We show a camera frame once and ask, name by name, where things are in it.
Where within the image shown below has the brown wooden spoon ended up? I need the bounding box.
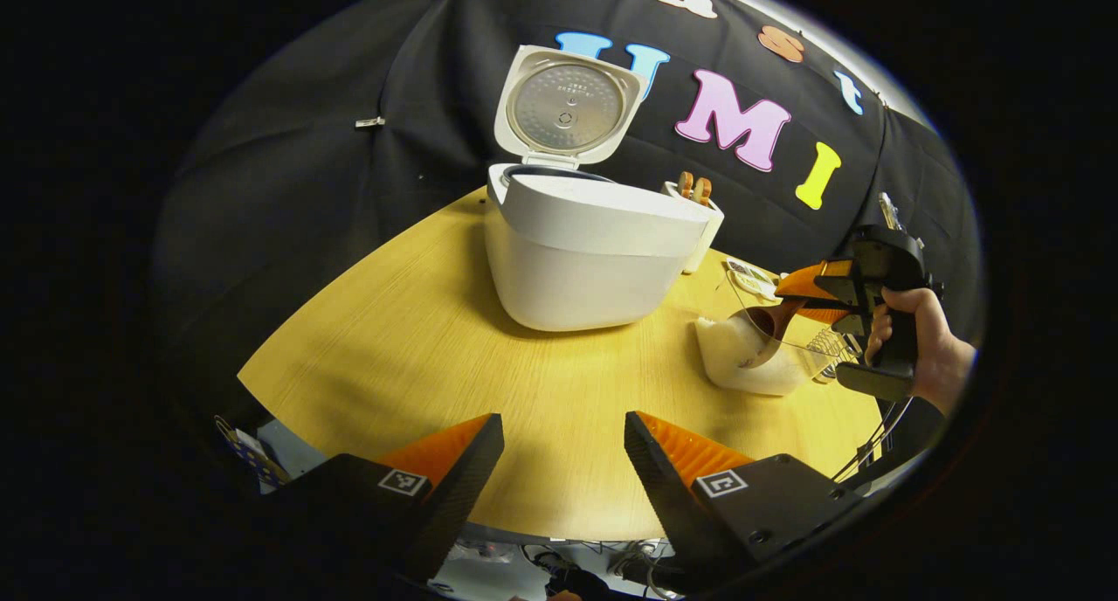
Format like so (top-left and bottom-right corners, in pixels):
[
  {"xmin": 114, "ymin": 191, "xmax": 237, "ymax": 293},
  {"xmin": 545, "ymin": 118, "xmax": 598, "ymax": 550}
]
[{"xmin": 741, "ymin": 297, "xmax": 811, "ymax": 370}]

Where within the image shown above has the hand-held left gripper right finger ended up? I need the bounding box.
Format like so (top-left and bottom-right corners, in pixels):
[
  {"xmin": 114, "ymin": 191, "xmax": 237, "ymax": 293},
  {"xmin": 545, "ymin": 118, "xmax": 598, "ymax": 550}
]
[{"xmin": 624, "ymin": 411, "xmax": 866, "ymax": 584}]

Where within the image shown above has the black cable bundle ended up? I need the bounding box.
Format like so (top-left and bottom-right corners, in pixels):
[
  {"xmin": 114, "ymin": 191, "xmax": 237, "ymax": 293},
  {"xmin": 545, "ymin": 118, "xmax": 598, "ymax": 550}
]
[{"xmin": 834, "ymin": 396, "xmax": 914, "ymax": 484}]

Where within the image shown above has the tangle of floor cables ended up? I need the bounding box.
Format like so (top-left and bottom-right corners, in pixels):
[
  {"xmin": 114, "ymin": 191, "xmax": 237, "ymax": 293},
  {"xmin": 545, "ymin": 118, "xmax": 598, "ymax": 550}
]
[{"xmin": 454, "ymin": 535, "xmax": 682, "ymax": 598}]

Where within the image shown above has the white rice cooker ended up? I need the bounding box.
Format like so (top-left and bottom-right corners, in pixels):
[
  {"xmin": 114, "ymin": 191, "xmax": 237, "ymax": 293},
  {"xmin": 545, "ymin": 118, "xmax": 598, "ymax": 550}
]
[{"xmin": 485, "ymin": 45, "xmax": 713, "ymax": 333}]

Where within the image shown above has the black backdrop cloth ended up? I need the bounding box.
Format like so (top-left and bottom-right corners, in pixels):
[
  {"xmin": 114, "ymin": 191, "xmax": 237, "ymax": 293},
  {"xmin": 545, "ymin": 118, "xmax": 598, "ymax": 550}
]
[{"xmin": 150, "ymin": 0, "xmax": 983, "ymax": 427}]

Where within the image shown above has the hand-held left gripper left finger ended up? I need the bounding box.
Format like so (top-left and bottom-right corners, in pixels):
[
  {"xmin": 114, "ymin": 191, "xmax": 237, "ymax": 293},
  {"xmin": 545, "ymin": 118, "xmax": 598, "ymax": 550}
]
[{"xmin": 262, "ymin": 413, "xmax": 506, "ymax": 583}]

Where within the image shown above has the white divided bean dish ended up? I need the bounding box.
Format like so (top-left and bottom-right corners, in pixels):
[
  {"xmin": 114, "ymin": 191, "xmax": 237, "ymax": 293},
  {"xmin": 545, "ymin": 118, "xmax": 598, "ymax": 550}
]
[{"xmin": 725, "ymin": 256, "xmax": 778, "ymax": 301}]

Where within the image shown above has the clear box of rice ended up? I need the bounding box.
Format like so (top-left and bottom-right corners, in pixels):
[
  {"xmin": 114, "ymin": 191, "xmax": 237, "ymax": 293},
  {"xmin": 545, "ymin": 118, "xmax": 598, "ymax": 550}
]
[{"xmin": 696, "ymin": 271, "xmax": 844, "ymax": 398}]

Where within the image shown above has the white toaster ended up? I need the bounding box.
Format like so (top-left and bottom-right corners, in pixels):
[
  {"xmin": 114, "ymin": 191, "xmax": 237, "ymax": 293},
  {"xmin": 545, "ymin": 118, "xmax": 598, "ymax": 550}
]
[{"xmin": 661, "ymin": 177, "xmax": 726, "ymax": 274}]

